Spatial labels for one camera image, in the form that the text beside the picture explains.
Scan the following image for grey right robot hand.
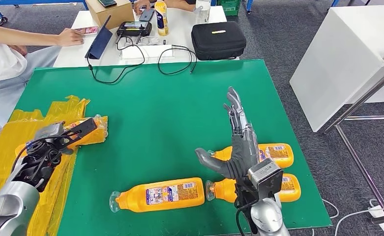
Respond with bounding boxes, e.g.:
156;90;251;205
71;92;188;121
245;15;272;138
195;86;261;180

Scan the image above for person's right hand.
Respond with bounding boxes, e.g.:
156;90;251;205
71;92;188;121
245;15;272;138
133;0;150;15
7;44;29;57

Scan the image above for person's left hand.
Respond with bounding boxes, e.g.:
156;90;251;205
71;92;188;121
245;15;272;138
56;28;85;47

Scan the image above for grey smartphone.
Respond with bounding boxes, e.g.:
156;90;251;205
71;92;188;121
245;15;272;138
139;8;155;22

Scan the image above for smartphone with colourful screen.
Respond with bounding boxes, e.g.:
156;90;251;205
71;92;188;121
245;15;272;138
75;26;99;35

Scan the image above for orange detergent bottle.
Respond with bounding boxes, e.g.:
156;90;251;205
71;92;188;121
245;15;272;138
208;143;295;169
109;177;206;214
15;115;109;159
206;173;302;203

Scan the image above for yellow drink bottle blue label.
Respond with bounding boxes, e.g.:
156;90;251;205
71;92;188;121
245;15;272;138
154;0;169;37

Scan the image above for black handheld screen controller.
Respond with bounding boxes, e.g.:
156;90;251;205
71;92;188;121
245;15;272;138
116;21;153;37

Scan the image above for brown cardboard box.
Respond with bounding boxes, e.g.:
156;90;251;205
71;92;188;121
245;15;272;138
86;0;135;30

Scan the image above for dark blue tablet case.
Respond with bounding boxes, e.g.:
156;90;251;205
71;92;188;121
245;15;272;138
85;15;114;60

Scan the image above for black smartphone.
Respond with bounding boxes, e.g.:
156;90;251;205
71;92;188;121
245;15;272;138
97;0;118;9

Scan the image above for clear safety glasses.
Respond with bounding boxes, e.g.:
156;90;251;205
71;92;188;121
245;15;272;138
118;35;161;47

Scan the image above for white flat box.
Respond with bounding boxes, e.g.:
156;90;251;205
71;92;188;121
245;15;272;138
120;45;174;64

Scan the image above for white table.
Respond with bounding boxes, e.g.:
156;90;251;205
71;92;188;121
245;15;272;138
289;4;384;133
53;5;239;68

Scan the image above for clear water jug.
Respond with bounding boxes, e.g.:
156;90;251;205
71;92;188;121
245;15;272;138
194;0;212;25

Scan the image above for black zip carrying case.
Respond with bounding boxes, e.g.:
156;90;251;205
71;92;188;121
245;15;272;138
191;21;247;61

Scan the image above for green plastic crate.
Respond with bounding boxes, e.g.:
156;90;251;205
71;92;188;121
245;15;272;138
216;0;242;17

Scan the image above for black cable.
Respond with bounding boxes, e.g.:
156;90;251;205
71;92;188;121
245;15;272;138
157;45;198;76
87;35;146;86

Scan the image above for white cable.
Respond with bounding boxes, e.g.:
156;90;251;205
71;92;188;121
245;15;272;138
322;199;340;219
334;200;384;236

